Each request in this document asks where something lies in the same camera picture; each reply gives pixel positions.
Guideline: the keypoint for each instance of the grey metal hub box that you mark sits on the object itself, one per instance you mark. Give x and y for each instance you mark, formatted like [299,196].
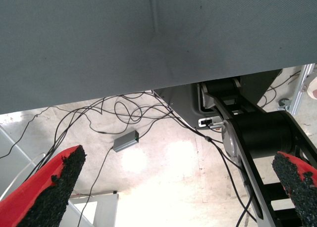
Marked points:
[125,141]

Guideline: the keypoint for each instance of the grey robot base cover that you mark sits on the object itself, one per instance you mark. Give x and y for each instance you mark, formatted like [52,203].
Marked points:
[183,103]

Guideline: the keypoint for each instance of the white shoe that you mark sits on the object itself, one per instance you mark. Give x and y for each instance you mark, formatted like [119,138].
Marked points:
[313,86]

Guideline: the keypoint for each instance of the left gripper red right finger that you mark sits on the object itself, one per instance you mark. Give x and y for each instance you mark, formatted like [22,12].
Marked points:
[302,187]

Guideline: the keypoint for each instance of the clear thin tube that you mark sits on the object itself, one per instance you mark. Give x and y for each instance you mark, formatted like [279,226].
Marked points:
[37,157]

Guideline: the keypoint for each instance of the white table leg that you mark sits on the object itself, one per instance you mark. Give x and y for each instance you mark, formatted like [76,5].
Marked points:
[106,209]

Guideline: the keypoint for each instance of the aluminium profile post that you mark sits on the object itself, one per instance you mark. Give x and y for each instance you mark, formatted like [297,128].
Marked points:
[301,88]

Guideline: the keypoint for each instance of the dark grey table cloth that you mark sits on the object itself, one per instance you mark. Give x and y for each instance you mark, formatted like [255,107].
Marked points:
[123,39]

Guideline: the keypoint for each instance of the grey caster wheel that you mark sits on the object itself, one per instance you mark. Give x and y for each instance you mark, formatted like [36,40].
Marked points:
[284,104]

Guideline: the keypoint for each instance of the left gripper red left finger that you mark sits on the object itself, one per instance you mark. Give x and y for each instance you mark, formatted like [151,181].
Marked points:
[37,195]

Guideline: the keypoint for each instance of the black robot torso frame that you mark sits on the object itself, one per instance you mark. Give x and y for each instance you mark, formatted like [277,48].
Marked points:
[262,133]

